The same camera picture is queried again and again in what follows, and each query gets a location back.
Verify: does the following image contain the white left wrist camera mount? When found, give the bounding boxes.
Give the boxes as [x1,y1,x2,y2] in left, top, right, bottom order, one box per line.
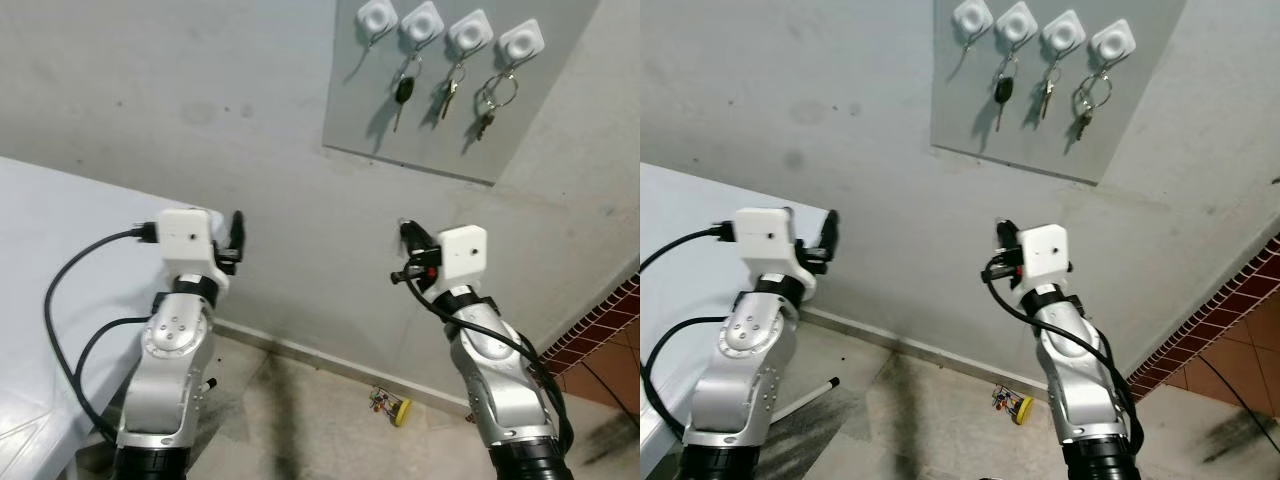
[733,206,814,302]
[157,207,230,297]

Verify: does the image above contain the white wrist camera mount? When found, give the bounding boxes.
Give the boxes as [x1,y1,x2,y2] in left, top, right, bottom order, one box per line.
[733,206,814,302]
[437,224,490,297]
[1016,224,1072,293]
[157,207,230,297]

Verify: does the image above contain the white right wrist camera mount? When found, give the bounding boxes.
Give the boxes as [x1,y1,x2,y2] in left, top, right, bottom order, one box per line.
[1016,224,1072,293]
[437,224,490,297]

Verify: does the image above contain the large ring key bunch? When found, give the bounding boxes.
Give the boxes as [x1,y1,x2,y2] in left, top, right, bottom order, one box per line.
[471,68,522,142]
[1071,68,1114,142]

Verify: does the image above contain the small yellow floor item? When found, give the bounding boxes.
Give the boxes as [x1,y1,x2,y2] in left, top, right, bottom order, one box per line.
[367,387,414,429]
[989,384,1035,427]

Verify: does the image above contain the black car key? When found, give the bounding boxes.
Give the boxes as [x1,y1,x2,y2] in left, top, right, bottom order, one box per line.
[392,54,422,134]
[992,54,1020,134]

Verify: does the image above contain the white wall hook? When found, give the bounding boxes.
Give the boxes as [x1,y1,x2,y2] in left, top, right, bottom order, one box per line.
[1040,9,1088,57]
[399,1,445,47]
[1089,19,1138,67]
[356,0,400,42]
[446,9,494,57]
[994,1,1040,47]
[496,19,547,67]
[951,0,994,38]

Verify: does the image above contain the thin black floor cable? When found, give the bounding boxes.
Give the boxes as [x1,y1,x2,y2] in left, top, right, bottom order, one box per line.
[1188,354,1280,429]
[574,358,641,423]

